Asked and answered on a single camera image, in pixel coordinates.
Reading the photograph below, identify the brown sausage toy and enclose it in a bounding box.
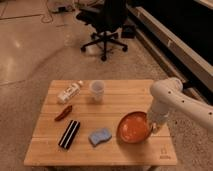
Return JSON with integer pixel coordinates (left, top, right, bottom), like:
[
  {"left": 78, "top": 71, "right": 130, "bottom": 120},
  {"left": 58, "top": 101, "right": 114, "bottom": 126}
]
[{"left": 54, "top": 105, "right": 73, "bottom": 121}]

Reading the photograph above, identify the white plastic bottle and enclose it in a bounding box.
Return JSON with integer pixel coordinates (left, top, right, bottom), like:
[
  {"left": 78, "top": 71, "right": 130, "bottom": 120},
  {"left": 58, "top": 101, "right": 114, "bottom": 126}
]
[{"left": 57, "top": 80, "right": 83, "bottom": 104}]

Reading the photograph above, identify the clear plastic cup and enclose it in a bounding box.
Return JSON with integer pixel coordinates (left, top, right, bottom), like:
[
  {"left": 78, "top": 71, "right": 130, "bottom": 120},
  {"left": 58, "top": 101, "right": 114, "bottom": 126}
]
[{"left": 89, "top": 80, "right": 105, "bottom": 101}]

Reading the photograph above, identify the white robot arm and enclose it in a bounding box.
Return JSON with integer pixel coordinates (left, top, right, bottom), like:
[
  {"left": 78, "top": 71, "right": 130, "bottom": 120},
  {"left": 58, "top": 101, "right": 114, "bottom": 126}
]
[{"left": 147, "top": 77, "right": 213, "bottom": 133}]

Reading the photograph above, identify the floor cables and adapter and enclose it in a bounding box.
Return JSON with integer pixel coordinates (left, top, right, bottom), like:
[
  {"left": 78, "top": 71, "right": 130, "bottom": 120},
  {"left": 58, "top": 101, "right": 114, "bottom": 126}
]
[{"left": 39, "top": 0, "right": 101, "bottom": 24}]

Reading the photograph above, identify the black office chair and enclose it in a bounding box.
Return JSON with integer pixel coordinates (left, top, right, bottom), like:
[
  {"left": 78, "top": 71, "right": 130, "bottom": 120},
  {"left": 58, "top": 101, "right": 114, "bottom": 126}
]
[{"left": 76, "top": 0, "right": 128, "bottom": 61}]

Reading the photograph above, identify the wooden table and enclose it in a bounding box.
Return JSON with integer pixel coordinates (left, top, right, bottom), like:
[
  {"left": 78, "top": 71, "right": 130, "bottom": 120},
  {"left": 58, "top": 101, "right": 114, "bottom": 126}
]
[{"left": 24, "top": 80, "right": 177, "bottom": 166}]

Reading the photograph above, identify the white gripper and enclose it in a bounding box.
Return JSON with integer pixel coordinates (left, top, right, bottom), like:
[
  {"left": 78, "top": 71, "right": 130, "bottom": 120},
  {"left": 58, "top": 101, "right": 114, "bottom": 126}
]
[{"left": 147, "top": 109, "right": 168, "bottom": 134}]

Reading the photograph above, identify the blue sponge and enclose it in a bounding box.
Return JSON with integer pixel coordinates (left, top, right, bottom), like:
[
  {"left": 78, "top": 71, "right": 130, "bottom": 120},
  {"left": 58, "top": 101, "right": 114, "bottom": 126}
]
[{"left": 88, "top": 128, "right": 112, "bottom": 146}]

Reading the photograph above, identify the orange ceramic bowl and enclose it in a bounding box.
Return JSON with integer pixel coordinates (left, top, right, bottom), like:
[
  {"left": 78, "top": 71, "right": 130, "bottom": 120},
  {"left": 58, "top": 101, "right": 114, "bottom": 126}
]
[{"left": 117, "top": 111, "right": 151, "bottom": 144}]

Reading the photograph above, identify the black box on floor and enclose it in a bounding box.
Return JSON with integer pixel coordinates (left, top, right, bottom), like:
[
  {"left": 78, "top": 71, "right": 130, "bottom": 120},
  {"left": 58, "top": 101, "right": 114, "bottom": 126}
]
[{"left": 121, "top": 25, "right": 136, "bottom": 38}]

